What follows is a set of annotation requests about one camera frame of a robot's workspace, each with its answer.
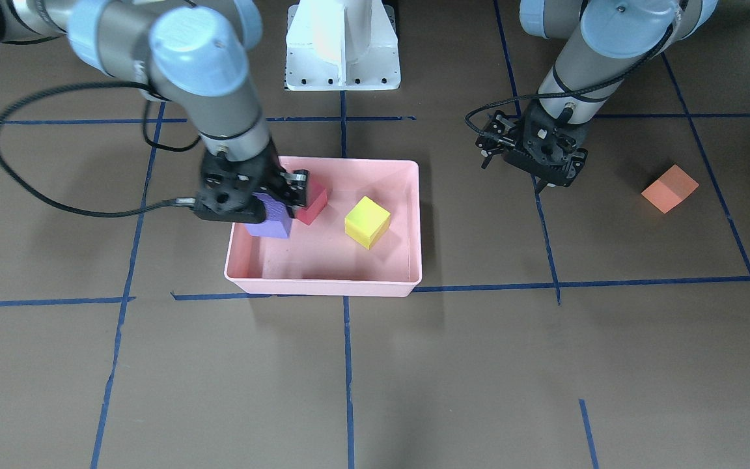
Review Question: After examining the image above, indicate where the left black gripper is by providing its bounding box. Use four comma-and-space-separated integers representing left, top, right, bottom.
503, 101, 589, 195

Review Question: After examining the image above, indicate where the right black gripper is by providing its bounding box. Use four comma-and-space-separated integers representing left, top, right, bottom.
193, 152, 310, 223

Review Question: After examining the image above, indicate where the red foam block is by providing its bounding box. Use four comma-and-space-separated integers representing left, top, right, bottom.
295, 179, 331, 225

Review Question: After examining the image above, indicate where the purple foam block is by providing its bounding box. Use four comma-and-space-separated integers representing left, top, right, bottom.
243, 193, 294, 238

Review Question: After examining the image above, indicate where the yellow foam block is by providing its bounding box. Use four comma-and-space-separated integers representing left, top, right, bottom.
343, 196, 392, 249

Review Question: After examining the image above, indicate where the orange foam block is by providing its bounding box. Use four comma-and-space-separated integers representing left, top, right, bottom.
642, 164, 699, 214

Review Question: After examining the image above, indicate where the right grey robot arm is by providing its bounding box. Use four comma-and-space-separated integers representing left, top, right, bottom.
0, 1, 309, 225

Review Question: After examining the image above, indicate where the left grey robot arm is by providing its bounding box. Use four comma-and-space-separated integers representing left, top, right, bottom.
504, 1, 717, 193

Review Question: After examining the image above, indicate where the pink plastic bin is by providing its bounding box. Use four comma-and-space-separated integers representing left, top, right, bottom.
224, 156, 423, 297

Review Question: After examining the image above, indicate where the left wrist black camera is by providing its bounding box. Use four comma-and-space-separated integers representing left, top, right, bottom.
475, 110, 518, 169

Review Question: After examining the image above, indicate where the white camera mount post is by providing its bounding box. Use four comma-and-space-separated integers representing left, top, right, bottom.
284, 1, 402, 92

